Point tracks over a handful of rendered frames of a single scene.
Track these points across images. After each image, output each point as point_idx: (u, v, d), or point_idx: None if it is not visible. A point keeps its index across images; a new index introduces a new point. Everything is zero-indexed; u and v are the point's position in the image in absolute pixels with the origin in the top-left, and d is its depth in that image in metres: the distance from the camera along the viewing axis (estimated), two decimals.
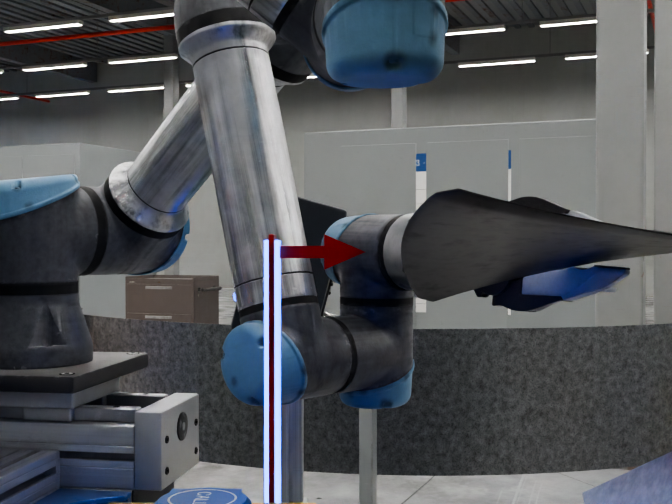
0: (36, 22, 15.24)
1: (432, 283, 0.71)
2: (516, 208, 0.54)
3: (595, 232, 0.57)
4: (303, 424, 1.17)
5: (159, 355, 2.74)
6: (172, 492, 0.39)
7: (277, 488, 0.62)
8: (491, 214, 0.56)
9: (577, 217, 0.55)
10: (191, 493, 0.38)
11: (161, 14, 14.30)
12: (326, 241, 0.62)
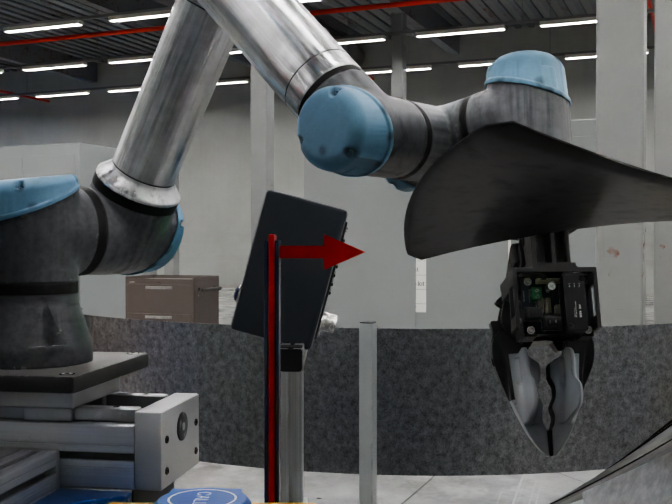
0: (36, 22, 15.24)
1: None
2: (570, 496, 0.73)
3: (642, 457, 0.72)
4: (303, 424, 1.17)
5: (159, 355, 2.74)
6: (172, 492, 0.39)
7: (277, 488, 0.62)
8: (568, 499, 0.75)
9: (608, 474, 0.71)
10: (191, 493, 0.38)
11: (161, 14, 14.30)
12: (326, 241, 0.62)
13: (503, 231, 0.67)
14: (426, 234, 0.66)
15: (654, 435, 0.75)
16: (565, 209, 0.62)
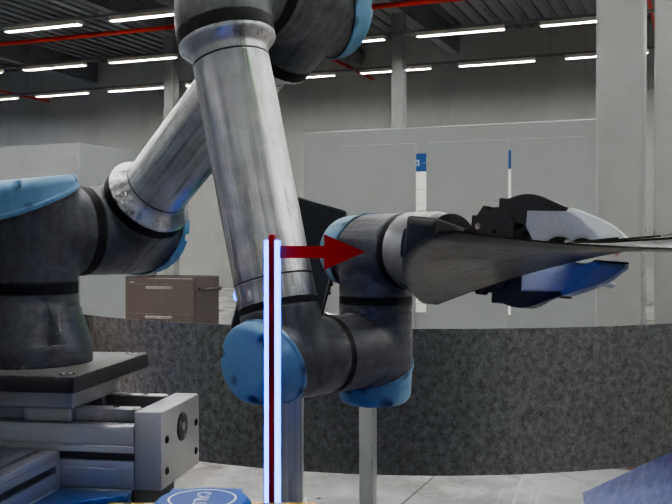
0: (36, 22, 15.24)
1: None
2: None
3: None
4: (303, 424, 1.17)
5: (159, 355, 2.74)
6: (172, 492, 0.39)
7: (277, 488, 0.62)
8: None
9: None
10: (191, 493, 0.38)
11: (161, 14, 14.30)
12: (326, 241, 0.62)
13: (505, 275, 0.71)
14: (431, 289, 0.71)
15: None
16: (551, 258, 0.65)
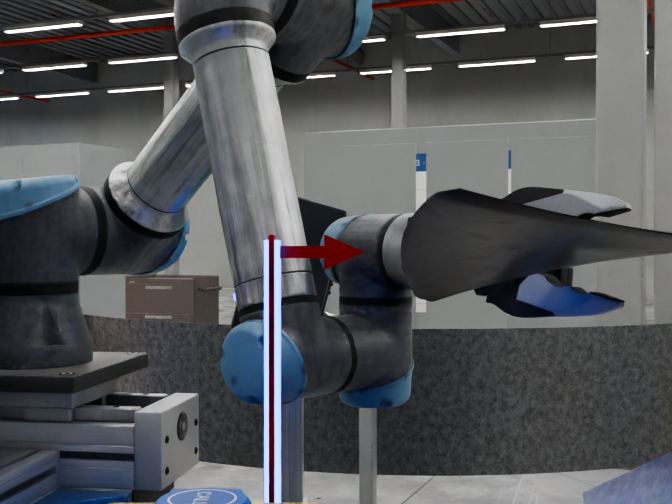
0: (36, 22, 15.24)
1: None
2: None
3: None
4: (303, 424, 1.17)
5: (159, 355, 2.74)
6: (172, 492, 0.39)
7: (277, 488, 0.62)
8: None
9: None
10: (191, 493, 0.38)
11: (161, 14, 14.30)
12: (326, 241, 0.62)
13: (503, 273, 0.70)
14: (427, 280, 0.70)
15: None
16: (551, 252, 0.65)
